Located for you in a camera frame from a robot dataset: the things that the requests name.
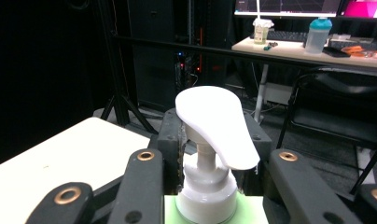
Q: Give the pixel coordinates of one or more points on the black metal frame crossbar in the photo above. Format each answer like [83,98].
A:
[208,49]

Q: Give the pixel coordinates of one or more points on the black computer tower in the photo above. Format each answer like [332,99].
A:
[152,77]

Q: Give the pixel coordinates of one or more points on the small teal object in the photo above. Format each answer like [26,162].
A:
[269,46]

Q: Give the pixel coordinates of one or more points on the pink screen monitor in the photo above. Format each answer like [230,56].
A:
[362,8]

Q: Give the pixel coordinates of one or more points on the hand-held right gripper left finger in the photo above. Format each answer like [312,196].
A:
[171,137]

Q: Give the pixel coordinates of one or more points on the black metal frame post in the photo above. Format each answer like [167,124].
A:
[118,77]

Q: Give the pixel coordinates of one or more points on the orange object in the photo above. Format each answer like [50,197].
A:
[354,49]

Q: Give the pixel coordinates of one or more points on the white desk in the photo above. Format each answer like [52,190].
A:
[289,49]

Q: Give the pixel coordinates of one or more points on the green pump bottle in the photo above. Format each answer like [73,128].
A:
[214,124]

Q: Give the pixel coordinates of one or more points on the black phone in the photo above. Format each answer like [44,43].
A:
[336,52]

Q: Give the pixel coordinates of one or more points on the computer monitor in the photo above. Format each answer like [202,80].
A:
[286,6]

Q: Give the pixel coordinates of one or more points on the black chair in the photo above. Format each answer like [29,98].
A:
[332,124]

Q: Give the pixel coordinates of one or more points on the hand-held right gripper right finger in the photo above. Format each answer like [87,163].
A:
[262,146]

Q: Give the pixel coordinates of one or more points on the shaker bottle with teal lid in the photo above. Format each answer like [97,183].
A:
[317,39]

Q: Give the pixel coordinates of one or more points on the black keyboard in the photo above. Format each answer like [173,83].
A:
[286,35]

